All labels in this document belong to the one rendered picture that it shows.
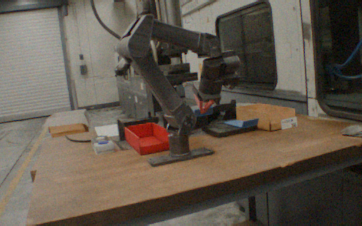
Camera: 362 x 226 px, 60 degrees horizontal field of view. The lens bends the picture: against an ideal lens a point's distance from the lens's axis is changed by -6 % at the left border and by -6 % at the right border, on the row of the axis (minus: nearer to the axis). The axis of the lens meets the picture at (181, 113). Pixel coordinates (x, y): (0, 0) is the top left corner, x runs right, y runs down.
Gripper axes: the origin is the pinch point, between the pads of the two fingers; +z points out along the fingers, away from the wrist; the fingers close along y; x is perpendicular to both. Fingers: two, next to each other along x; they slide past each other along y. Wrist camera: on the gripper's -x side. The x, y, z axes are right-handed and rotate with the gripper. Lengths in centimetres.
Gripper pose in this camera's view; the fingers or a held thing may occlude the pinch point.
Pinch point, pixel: (202, 111)
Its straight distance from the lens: 117.2
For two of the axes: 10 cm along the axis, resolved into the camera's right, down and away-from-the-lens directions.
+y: -3.5, -6.1, 7.1
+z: -1.0, 7.8, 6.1
